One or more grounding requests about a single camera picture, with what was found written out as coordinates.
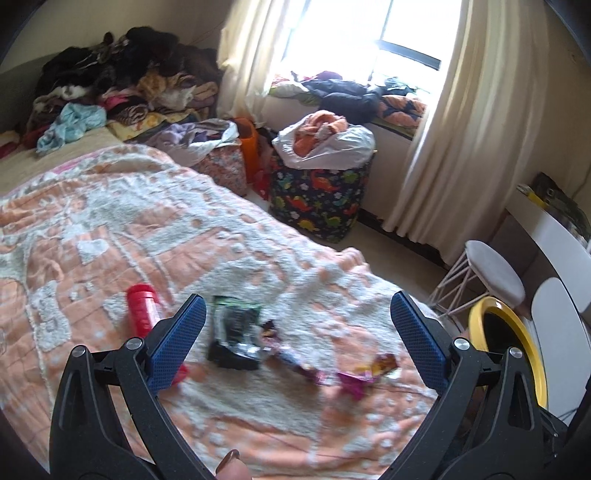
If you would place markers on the white round stool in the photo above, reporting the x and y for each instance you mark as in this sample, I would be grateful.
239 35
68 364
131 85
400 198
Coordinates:
494 267

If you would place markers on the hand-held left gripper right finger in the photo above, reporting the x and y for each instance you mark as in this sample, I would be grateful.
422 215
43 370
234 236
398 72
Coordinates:
418 344

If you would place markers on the orange pink clothes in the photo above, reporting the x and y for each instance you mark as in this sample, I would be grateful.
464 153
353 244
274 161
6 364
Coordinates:
318 131

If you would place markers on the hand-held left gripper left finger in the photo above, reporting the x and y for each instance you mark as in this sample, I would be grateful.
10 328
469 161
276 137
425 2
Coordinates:
178 344

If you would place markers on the orange yellow candy wrapper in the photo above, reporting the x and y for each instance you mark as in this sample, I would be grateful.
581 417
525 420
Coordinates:
385 363

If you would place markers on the navy jacket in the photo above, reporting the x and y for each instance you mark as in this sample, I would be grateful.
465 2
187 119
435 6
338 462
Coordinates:
341 99

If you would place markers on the red plastic bottle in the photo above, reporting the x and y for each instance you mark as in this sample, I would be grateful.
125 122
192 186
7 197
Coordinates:
141 309

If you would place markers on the black green snack wrapper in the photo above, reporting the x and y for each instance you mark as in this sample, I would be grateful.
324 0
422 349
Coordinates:
233 332

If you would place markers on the orange bag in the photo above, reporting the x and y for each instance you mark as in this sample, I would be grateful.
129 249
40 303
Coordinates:
247 147

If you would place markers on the purple snack wrapper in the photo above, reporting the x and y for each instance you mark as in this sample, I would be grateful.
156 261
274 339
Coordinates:
291 357

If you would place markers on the white desk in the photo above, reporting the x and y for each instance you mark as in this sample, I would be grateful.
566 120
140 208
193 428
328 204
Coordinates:
549 235

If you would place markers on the cream curtain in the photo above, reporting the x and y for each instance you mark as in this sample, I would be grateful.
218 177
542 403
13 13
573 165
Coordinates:
258 55
471 138

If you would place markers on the window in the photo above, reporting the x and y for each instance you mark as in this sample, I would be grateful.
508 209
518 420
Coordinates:
397 27

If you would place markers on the grey bed headboard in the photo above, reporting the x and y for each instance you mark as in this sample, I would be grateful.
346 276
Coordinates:
14 87

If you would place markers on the red bag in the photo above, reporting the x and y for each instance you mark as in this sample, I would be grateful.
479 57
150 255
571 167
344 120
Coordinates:
261 182

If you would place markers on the floral fabric bag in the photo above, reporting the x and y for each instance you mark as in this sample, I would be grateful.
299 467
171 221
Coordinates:
221 168

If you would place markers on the beige bed sheet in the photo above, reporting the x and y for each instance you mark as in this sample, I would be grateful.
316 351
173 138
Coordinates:
55 161

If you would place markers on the orange white fluffy blanket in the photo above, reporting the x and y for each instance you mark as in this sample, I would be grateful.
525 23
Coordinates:
138 221

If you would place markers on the white plastic laundry bag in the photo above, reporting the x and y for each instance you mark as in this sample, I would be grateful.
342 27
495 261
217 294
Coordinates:
341 147

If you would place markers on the dinosaur print laundry basket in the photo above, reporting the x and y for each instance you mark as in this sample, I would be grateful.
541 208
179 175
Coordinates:
318 203

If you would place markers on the yellow rimmed trash bin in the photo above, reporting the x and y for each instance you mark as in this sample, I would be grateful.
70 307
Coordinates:
531 341

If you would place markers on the person's left hand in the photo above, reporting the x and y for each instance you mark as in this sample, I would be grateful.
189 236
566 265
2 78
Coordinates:
233 467

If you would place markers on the pile of clothes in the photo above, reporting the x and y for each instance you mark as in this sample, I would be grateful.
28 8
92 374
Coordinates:
138 69

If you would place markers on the orange navy patterned quilt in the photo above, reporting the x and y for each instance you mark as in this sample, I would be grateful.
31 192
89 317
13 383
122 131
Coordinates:
404 108

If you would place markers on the pink candy wrapper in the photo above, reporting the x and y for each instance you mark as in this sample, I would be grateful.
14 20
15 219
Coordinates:
353 383

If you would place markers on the lavender garment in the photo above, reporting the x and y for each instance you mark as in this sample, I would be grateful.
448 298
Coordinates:
184 134

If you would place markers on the light blue garment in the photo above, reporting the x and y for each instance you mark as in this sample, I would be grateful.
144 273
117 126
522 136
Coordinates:
69 124

